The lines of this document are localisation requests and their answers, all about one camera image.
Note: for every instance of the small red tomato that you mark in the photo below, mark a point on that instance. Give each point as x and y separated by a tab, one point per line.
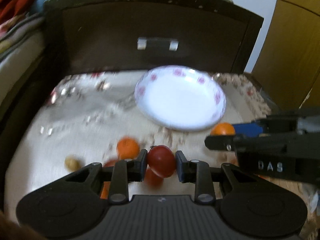
162	161
152	180

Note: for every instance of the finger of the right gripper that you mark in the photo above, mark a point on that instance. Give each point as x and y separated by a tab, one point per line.
278	124
278	142

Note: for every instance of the silver black drawer handle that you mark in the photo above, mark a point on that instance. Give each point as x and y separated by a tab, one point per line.
158	43

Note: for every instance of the large dark red tomato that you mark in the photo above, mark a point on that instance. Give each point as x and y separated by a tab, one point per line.
110	163

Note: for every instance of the tan round fruit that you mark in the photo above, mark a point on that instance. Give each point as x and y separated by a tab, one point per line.
72	164

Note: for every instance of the white floral plate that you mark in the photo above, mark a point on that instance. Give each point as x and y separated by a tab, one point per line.
180	98

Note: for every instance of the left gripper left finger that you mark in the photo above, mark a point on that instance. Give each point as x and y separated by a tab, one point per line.
124	172

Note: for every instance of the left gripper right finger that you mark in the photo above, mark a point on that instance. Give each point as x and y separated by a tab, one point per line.
196	172

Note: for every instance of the brown wooden cabinet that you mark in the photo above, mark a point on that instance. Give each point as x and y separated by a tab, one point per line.
288	66

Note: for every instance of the small orange mandarin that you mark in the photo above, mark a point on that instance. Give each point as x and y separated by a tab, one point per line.
105	190

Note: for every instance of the dark wooden drawer cabinet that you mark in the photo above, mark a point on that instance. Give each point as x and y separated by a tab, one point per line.
84	36

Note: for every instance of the orange mandarin back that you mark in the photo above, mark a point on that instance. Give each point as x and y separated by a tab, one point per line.
128	148

